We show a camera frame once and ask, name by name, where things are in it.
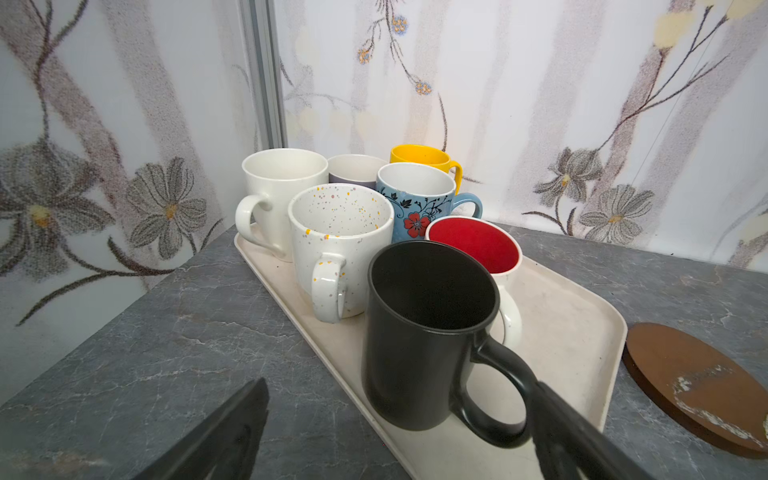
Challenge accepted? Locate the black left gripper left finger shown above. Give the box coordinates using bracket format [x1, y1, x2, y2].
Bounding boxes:
[136, 378, 270, 479]

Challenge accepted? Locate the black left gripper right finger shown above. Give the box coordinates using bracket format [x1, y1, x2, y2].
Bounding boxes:
[526, 381, 651, 479]

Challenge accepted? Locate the dark brown round coaster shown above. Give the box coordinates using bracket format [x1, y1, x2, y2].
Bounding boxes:
[623, 323, 767, 459]

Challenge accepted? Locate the beige plastic tray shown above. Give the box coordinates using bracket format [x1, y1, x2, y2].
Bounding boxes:
[234, 236, 627, 479]

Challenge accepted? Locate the black mug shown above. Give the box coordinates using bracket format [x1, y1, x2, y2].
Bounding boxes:
[362, 240, 536, 449]

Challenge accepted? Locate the white mug red inside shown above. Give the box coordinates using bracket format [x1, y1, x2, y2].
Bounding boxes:
[425, 216, 523, 349]

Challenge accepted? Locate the white speckled mug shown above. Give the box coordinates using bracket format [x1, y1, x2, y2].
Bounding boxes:
[288, 183, 394, 323]

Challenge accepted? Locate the plain white mug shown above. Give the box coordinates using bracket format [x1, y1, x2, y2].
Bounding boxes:
[235, 148, 328, 262]

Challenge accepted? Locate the blue floral mug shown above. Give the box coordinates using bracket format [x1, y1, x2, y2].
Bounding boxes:
[376, 162, 483, 243]

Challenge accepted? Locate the white grey mug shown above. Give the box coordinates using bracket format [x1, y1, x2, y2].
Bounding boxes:
[328, 154, 387, 190]

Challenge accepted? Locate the yellow mug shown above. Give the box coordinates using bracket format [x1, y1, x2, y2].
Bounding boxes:
[390, 144, 463, 193]

